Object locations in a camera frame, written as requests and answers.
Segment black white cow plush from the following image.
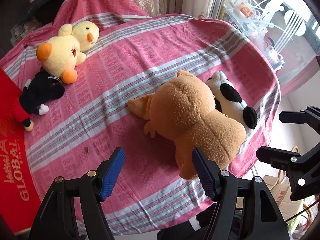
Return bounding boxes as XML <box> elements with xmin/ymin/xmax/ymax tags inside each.
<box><xmin>206</xmin><ymin>71</ymin><xmax>258</xmax><ymax>134</ymax></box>

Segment orange cat plush toy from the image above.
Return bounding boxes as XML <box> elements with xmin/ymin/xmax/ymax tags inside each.
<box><xmin>127</xmin><ymin>70</ymin><xmax>246</xmax><ymax>180</ymax></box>

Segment black red mouse plush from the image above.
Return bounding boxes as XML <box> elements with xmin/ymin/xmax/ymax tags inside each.
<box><xmin>11</xmin><ymin>70</ymin><xmax>65</xmax><ymax>132</ymax></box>

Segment yellow chick plush toy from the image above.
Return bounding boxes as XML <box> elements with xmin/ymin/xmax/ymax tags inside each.
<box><xmin>36</xmin><ymin>21</ymin><xmax>100</xmax><ymax>84</ymax></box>

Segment cardboard boxes on floor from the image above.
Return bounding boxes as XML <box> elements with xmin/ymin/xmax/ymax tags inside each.
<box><xmin>236</xmin><ymin>174</ymin><xmax>304</xmax><ymax>222</ymax></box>

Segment red gift box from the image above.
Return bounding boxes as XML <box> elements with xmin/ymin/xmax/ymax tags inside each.
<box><xmin>0</xmin><ymin>70</ymin><xmax>41</xmax><ymax>234</ymax></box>

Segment pink striped table cloth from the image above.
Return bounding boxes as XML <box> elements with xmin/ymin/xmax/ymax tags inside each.
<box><xmin>1</xmin><ymin>0</ymin><xmax>280</xmax><ymax>235</ymax></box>

